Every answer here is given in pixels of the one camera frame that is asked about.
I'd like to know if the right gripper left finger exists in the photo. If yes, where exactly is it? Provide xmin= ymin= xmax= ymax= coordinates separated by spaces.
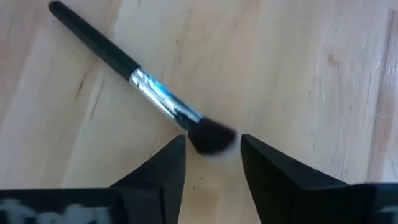
xmin=0 ymin=134 xmax=187 ymax=224

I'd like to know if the large fluffy black makeup brush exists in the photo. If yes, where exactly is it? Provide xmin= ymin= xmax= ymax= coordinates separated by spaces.
xmin=48 ymin=0 xmax=239 ymax=156

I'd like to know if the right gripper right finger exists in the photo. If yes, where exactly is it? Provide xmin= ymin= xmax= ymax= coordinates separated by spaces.
xmin=241 ymin=134 xmax=398 ymax=224

